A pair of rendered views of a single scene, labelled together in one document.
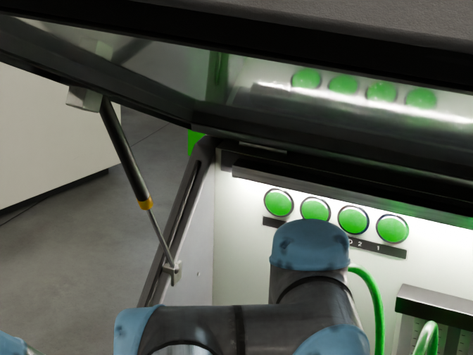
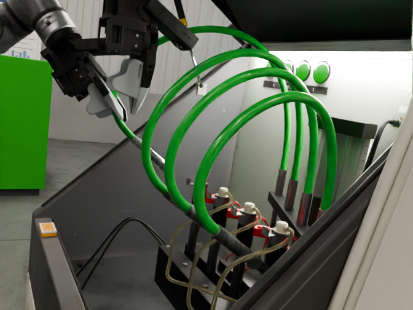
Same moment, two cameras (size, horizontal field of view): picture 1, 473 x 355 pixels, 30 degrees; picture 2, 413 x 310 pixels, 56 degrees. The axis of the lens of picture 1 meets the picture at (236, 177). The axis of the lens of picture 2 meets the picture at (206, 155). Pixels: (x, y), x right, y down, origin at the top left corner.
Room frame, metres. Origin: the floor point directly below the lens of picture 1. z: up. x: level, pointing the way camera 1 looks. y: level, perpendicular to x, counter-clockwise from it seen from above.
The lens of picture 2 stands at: (0.28, -0.59, 1.32)
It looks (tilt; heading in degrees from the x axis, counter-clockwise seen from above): 10 degrees down; 37
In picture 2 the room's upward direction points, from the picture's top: 9 degrees clockwise
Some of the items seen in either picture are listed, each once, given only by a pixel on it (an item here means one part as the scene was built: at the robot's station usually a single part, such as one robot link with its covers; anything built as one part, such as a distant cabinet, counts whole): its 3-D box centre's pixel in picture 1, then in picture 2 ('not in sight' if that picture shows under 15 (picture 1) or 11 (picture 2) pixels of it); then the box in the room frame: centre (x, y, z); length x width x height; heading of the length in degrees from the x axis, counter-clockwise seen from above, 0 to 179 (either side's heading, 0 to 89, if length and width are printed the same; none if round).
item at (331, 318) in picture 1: (305, 347); not in sight; (0.62, -0.07, 1.56); 0.11 x 0.11 x 0.08; 5
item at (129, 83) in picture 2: not in sight; (129, 87); (0.71, -0.09, 1.29); 0.06 x 0.03 x 0.09; 158
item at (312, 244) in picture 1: (308, 282); not in sight; (0.72, -0.07, 1.56); 0.09 x 0.08 x 0.11; 5
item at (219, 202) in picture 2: not in sight; (208, 250); (0.82, -0.22, 1.03); 0.05 x 0.03 x 0.21; 158
